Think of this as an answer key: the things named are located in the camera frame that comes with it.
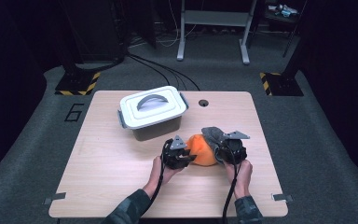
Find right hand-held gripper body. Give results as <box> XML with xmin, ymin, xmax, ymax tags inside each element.
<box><xmin>220</xmin><ymin>130</ymin><xmax>251</xmax><ymax>165</ymax></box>

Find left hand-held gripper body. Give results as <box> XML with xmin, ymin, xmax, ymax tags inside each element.
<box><xmin>161</xmin><ymin>134</ymin><xmax>190</xmax><ymax>171</ymax></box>

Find orange plush toy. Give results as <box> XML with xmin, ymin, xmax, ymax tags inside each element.
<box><xmin>185</xmin><ymin>133</ymin><xmax>219</xmax><ymax>167</ymax></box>

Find grey towel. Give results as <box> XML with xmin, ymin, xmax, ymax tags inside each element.
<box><xmin>200</xmin><ymin>126</ymin><xmax>231</xmax><ymax>164</ymax></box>

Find grey translucent storage box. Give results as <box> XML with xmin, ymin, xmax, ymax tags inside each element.
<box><xmin>117</xmin><ymin>91</ymin><xmax>190</xmax><ymax>142</ymax></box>

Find white lid with grey handle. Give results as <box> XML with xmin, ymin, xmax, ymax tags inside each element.
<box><xmin>119</xmin><ymin>85</ymin><xmax>187</xmax><ymax>131</ymax></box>

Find person's left hand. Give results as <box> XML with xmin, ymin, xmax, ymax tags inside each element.
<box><xmin>148</xmin><ymin>155</ymin><xmax>185</xmax><ymax>191</ymax></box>

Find person's right hand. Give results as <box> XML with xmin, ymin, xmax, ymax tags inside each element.
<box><xmin>223</xmin><ymin>159</ymin><xmax>254</xmax><ymax>200</ymax></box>

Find grey tape strip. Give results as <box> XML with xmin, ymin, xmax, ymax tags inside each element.
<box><xmin>42</xmin><ymin>191</ymin><xmax>67</xmax><ymax>205</ymax></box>
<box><xmin>271</xmin><ymin>193</ymin><xmax>294</xmax><ymax>203</ymax></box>

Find black stand base hazard stripes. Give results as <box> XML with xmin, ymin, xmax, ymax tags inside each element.
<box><xmin>54</xmin><ymin>66</ymin><xmax>102</xmax><ymax>96</ymax></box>
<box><xmin>259</xmin><ymin>71</ymin><xmax>305</xmax><ymax>97</ymax></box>

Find dark shelf with small things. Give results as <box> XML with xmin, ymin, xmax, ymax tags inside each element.
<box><xmin>262</xmin><ymin>0</ymin><xmax>309</xmax><ymax>59</ymax></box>

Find black cabinet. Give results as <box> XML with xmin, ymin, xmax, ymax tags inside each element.
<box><xmin>60</xmin><ymin>0</ymin><xmax>129</xmax><ymax>63</ymax></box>

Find left hand-held gripper black cable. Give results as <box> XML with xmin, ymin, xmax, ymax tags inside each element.
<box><xmin>147</xmin><ymin>139</ymin><xmax>170</xmax><ymax>209</ymax></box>

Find hand-held gripper black cable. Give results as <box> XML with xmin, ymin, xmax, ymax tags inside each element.
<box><xmin>222</xmin><ymin>148</ymin><xmax>241</xmax><ymax>224</ymax></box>
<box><xmin>147</xmin><ymin>139</ymin><xmax>170</xmax><ymax>209</ymax></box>

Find right hand-held gripper black cable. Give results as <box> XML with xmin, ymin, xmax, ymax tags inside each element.
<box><xmin>222</xmin><ymin>148</ymin><xmax>241</xmax><ymax>224</ymax></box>

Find black floor cables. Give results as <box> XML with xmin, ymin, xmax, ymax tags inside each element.
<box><xmin>127</xmin><ymin>52</ymin><xmax>201</xmax><ymax>91</ymax></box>

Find white cables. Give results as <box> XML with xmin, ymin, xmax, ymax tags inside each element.
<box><xmin>155</xmin><ymin>0</ymin><xmax>198</xmax><ymax>49</ymax></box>

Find white metal desk frame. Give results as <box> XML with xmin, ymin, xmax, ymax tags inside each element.
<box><xmin>176</xmin><ymin>0</ymin><xmax>258</xmax><ymax>65</ymax></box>

